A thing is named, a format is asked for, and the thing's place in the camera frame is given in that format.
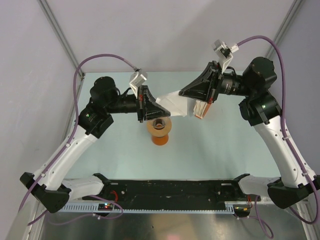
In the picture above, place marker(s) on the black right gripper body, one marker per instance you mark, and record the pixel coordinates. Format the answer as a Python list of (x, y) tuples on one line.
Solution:
[(216, 77)]

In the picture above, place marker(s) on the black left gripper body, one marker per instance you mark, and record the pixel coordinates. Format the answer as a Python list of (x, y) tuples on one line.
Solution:
[(140, 104)]

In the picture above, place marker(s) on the white paper coffee filter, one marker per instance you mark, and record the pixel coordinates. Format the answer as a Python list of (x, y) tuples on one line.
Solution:
[(177, 105)]

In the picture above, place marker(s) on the orange carafe with wooden collar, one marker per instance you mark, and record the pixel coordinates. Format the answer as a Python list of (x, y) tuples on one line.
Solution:
[(159, 136)]

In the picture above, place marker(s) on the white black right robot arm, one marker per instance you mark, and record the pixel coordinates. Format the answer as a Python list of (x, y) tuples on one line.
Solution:
[(263, 113)]

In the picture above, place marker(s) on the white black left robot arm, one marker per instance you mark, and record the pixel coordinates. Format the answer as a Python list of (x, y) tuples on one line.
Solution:
[(48, 184)]

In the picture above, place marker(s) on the orange coffee filter package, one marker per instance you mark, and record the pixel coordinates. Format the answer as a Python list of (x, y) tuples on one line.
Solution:
[(201, 108)]

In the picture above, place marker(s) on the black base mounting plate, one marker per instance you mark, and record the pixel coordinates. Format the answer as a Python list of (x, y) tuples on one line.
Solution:
[(174, 194)]

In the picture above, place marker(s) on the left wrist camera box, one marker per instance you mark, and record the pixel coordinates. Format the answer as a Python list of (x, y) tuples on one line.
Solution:
[(136, 80)]

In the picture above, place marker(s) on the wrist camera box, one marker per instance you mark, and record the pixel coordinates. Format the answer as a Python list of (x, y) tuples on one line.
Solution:
[(224, 53), (136, 80)]

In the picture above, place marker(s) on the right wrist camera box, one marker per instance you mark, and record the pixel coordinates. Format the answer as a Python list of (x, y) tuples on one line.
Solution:
[(224, 53)]

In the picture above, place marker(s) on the grey aluminium frame rail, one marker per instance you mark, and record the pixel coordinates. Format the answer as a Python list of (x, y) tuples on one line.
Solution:
[(58, 31)]

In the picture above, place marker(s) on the white slotted cable duct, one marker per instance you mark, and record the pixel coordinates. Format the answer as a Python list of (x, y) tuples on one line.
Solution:
[(96, 207)]

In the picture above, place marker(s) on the right grey frame post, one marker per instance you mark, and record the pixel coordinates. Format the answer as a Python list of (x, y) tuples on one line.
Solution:
[(283, 29)]

